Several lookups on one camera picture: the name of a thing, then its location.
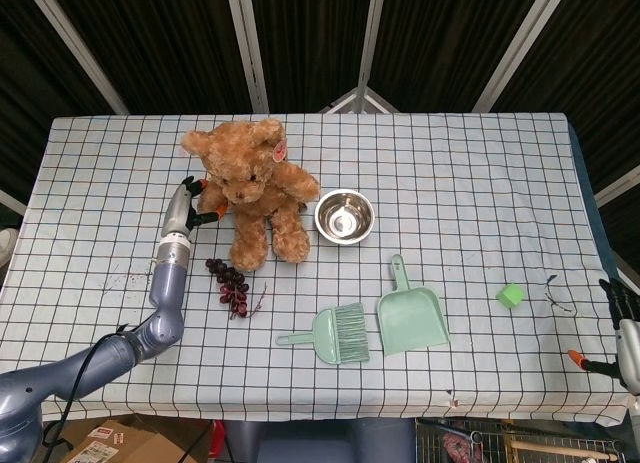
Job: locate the mint green dustpan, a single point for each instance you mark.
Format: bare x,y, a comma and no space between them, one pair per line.
410,313

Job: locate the white shoe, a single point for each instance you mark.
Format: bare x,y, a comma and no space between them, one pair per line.
7,245

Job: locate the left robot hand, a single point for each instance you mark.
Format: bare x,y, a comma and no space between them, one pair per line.
182,210

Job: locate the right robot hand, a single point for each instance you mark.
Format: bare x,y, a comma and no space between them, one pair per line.
620,343

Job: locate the brown teddy bear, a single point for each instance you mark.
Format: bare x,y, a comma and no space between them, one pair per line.
255,188

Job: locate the stainless steel bowl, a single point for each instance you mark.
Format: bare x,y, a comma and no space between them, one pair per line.
344,217

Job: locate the mint green hand brush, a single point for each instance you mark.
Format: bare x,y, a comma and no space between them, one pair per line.
335,333

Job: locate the wooden stick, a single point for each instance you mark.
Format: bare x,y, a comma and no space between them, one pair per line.
560,450

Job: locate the dark purple grape bunch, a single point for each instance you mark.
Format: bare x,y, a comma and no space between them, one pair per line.
231,285

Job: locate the blue chair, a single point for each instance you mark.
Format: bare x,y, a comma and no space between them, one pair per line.
330,442

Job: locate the green cube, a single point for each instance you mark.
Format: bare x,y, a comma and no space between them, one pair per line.
510,295

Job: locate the cardboard box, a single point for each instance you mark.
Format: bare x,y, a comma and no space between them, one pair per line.
120,440

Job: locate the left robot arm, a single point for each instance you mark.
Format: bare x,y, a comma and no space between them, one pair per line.
125,343

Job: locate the checkered blue tablecloth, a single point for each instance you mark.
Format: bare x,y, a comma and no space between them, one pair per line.
350,383

